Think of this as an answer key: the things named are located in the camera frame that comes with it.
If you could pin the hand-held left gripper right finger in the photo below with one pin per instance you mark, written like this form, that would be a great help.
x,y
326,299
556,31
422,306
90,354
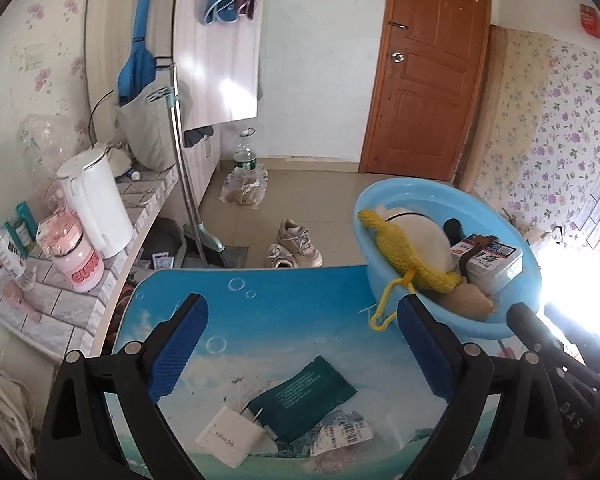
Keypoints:
x,y
425,345

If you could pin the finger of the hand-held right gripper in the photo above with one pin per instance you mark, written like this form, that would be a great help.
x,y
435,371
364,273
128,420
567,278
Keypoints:
x,y
527,322
580,355

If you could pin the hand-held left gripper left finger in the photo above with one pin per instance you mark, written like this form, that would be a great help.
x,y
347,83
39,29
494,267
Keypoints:
x,y
177,345

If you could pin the potato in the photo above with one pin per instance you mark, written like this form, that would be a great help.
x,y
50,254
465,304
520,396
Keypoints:
x,y
467,300

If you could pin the white packet with brown band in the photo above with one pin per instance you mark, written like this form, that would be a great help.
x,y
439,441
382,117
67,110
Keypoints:
x,y
495,265

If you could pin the yellow knitted pouch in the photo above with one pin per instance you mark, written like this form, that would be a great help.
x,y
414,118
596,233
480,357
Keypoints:
x,y
400,250

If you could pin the small black object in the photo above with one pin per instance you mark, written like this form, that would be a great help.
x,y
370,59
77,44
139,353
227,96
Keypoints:
x,y
455,229

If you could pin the dark green packet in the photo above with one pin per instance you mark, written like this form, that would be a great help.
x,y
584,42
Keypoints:
x,y
300,395

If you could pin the blue plastic basin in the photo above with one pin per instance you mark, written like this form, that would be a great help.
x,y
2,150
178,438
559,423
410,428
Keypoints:
x,y
405,195

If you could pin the printed desktop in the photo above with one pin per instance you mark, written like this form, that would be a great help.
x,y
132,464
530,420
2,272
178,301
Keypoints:
x,y
290,310

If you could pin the grey dustpan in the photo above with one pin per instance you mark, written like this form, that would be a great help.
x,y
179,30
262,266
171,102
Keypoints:
x,y
235,257

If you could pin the white charger plug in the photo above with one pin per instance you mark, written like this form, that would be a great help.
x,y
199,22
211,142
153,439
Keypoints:
x,y
227,437

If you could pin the clear packet with barcode tag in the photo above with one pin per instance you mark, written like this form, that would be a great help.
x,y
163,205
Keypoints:
x,y
342,432

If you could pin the tiled ledge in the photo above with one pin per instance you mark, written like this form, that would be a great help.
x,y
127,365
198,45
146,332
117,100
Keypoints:
x,y
55,310

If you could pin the pink jar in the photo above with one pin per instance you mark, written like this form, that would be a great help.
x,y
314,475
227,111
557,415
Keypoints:
x,y
77,265

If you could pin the white sneaker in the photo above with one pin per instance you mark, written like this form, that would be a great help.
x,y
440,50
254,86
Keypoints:
x,y
300,242
279,257

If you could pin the white electric kettle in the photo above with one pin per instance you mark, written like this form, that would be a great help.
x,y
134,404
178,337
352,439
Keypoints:
x,y
100,210

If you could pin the plastic bag with food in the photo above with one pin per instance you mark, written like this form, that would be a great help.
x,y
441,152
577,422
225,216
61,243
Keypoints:
x,y
245,187

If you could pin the white cloth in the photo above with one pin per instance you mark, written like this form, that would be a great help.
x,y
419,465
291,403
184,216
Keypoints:
x,y
5,420

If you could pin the floral mattress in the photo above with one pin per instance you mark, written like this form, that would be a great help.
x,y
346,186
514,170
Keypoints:
x,y
555,135

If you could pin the teal tube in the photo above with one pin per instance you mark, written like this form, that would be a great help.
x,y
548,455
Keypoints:
x,y
25,227

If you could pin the labelled clear bottle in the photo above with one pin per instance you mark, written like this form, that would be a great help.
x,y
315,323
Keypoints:
x,y
5,255

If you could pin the large water bottle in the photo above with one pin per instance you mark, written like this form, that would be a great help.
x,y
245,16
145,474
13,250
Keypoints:
x,y
243,157

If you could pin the grey tote bag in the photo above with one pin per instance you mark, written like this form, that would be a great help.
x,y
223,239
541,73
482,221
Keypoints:
x,y
147,130

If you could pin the crumpled clear plastic bottle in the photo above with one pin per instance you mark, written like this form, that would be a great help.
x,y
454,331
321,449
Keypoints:
x,y
50,140

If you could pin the brown wooden door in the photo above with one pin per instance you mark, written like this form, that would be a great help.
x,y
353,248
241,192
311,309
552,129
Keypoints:
x,y
425,85

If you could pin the light wooden wardrobe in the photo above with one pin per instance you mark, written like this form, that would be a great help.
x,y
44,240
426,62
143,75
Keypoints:
x,y
215,60

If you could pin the red wall sign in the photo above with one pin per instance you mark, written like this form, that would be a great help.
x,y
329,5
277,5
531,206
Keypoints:
x,y
590,20

